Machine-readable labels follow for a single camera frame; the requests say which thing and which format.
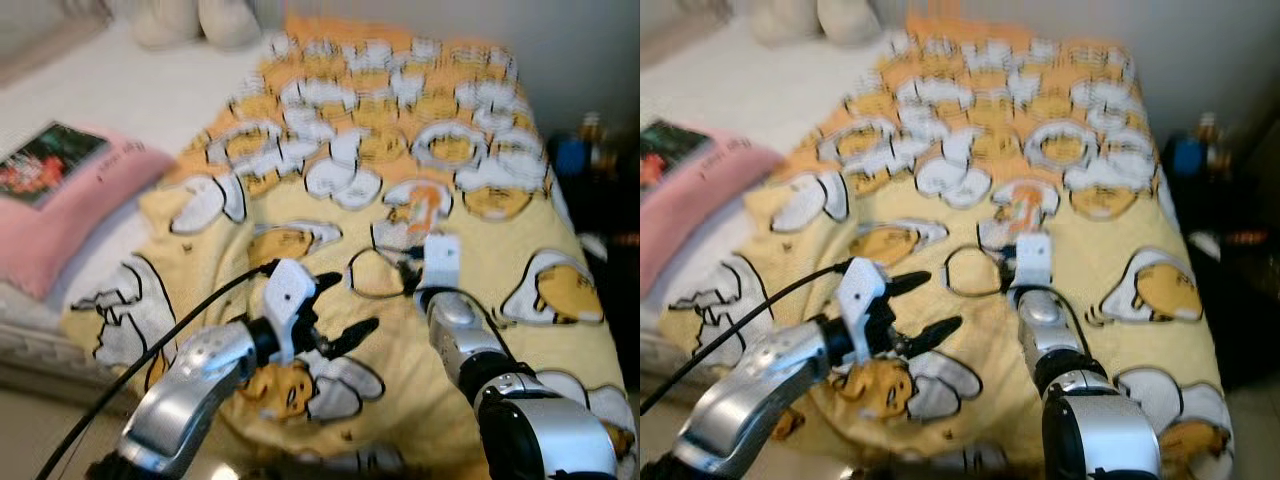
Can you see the yellow cartoon egg blanket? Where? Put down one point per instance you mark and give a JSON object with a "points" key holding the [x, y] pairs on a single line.
{"points": [[1020, 140], [400, 140]]}

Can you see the pink pillow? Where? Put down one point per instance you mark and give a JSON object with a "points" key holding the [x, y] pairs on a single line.
{"points": [[90, 215], [700, 215]]}

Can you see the dark book with red cover art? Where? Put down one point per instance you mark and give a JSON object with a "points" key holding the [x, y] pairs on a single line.
{"points": [[668, 152], [45, 165]]}

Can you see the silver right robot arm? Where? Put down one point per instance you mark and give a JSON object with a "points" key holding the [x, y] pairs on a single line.
{"points": [[540, 435], [1100, 430]]}

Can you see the blue round object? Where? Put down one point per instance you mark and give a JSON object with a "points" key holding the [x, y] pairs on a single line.
{"points": [[1187, 157], [570, 157]]}

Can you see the white quilted mattress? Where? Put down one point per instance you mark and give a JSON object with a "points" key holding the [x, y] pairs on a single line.
{"points": [[760, 90], [130, 90]]}

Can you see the beige plush cushion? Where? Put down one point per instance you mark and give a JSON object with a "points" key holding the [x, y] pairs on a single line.
{"points": [[815, 20], [195, 20]]}

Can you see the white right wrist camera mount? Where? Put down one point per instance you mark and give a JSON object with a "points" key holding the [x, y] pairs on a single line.
{"points": [[441, 258], [1035, 258]]}

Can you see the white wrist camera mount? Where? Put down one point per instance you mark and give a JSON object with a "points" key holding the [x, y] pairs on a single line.
{"points": [[1035, 258], [290, 295], [862, 288], [441, 258]]}

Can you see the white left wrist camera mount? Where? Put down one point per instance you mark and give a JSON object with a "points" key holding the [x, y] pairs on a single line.
{"points": [[862, 288], [290, 295]]}

